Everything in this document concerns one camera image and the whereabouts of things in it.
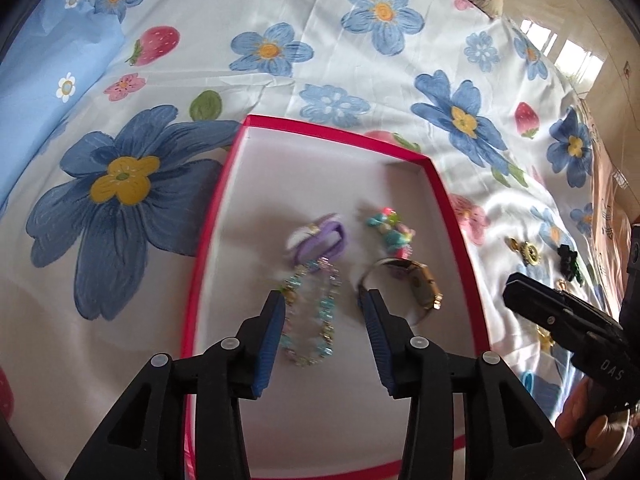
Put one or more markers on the person's right hand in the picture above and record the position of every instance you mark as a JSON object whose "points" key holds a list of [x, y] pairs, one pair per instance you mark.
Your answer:
{"points": [[607, 438]]}

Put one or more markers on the red-rimmed white tray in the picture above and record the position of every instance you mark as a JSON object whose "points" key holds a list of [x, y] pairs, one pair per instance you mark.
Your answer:
{"points": [[290, 210]]}

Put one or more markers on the floral bedsheet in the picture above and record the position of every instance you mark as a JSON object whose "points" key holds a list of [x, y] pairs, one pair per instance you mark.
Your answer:
{"points": [[117, 117]]}

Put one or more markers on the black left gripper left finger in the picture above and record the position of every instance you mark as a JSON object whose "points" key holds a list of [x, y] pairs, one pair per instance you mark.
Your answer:
{"points": [[142, 435]]}

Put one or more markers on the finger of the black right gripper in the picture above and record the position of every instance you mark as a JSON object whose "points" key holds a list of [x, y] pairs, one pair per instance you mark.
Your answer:
{"points": [[507, 436]]}

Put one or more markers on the gold wristwatch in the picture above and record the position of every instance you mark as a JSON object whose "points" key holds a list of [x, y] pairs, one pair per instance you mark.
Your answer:
{"points": [[407, 286]]}

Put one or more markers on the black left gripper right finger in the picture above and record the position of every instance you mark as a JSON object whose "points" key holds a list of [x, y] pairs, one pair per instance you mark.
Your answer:
{"points": [[541, 305]]}

